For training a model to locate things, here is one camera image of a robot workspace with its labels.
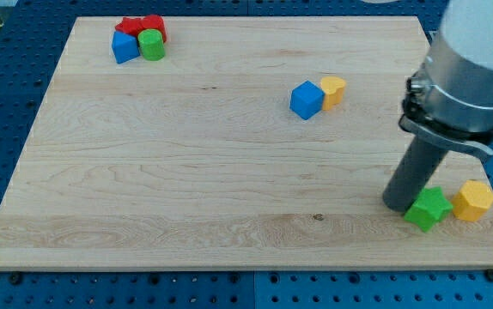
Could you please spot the blue wooden triangle block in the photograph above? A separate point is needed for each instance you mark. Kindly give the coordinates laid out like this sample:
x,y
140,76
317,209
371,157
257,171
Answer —
x,y
124,47

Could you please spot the green wooden cylinder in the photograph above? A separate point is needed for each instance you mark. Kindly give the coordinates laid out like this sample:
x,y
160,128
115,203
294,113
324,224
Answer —
x,y
151,44

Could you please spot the yellow wooden heart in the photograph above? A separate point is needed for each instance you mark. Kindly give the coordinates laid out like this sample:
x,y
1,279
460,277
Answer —
x,y
333,88

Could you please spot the red wooden block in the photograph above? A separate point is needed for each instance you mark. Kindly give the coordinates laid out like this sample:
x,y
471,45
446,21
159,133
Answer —
x,y
155,22

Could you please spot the red wooden star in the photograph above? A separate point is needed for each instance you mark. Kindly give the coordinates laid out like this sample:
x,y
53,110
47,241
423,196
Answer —
x,y
130,26

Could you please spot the yellow wooden hexagon block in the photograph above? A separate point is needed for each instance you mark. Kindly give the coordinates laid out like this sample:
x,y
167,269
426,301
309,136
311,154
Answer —
x,y
472,200

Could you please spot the green wooden star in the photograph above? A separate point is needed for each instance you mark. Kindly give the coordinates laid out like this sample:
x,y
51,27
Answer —
x,y
429,208

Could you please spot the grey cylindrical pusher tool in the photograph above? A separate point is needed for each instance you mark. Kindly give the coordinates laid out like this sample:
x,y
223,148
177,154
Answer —
x,y
413,172

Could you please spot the light wooden board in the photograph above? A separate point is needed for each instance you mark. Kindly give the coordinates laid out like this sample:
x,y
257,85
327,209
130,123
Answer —
x,y
195,162

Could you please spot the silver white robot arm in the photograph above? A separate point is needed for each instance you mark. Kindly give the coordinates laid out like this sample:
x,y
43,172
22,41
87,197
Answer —
x,y
448,104

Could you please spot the blue wooden cube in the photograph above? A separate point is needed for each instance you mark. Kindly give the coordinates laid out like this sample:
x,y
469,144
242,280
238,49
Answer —
x,y
306,100

